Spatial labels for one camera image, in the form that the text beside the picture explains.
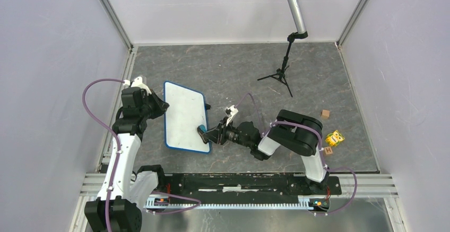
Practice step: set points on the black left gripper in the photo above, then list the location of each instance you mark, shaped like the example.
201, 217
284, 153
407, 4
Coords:
162, 106

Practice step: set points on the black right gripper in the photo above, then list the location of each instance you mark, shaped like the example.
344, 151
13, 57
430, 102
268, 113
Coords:
215, 135

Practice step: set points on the blue whiteboard eraser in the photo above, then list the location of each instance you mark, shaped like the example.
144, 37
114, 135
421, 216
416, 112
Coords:
201, 129

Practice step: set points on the blue framed whiteboard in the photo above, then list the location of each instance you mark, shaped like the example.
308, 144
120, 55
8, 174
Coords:
185, 114

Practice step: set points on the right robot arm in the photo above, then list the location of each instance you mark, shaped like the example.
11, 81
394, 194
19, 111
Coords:
299, 133

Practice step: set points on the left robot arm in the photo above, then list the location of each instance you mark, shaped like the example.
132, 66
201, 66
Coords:
120, 201

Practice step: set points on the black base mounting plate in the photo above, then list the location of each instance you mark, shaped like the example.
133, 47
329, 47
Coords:
239, 197

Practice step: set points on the black tripod stand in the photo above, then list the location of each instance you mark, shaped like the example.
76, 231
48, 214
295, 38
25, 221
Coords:
279, 75

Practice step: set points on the small wooden cube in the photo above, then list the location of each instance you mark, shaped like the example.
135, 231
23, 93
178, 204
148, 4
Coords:
325, 114

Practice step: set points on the wooden letter H cube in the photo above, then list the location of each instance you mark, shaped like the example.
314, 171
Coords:
328, 151

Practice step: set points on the yellow toy block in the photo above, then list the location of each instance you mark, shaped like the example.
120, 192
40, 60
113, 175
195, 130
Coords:
334, 139

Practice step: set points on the silver pole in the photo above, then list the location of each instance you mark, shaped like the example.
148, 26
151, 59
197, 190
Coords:
297, 17

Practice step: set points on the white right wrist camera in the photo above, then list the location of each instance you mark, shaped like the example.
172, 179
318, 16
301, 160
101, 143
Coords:
230, 112

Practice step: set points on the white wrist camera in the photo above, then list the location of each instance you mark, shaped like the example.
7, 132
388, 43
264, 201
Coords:
230, 112
139, 81

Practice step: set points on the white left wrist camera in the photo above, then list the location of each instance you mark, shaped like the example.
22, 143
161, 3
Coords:
139, 81

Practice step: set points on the slotted cable duct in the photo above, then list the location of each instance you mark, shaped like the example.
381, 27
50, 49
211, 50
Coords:
299, 204

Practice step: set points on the aluminium frame rail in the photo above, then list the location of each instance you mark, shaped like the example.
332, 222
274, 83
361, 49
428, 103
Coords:
338, 185

